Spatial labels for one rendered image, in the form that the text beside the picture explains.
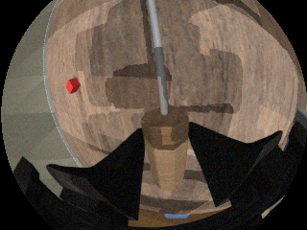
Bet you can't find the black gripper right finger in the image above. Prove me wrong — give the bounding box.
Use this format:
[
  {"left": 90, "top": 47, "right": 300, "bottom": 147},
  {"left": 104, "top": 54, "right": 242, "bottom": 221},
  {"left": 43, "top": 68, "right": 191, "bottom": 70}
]
[{"left": 188, "top": 122, "right": 283, "bottom": 207}]

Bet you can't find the screwdriver with brown handle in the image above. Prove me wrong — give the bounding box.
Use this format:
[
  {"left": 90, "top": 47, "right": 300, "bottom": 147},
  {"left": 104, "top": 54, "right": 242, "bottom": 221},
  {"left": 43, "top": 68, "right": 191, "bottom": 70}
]
[{"left": 141, "top": 0, "right": 189, "bottom": 191}]

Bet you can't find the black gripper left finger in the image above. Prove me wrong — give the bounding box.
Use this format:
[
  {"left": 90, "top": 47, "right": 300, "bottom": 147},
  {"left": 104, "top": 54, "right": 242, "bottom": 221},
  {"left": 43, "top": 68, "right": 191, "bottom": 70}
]
[{"left": 46, "top": 127, "right": 145, "bottom": 221}]

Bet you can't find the small red block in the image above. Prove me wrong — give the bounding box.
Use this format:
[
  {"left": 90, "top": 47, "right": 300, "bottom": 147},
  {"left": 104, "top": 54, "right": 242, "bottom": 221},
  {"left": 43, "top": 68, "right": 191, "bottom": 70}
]
[{"left": 65, "top": 78, "right": 80, "bottom": 93}]

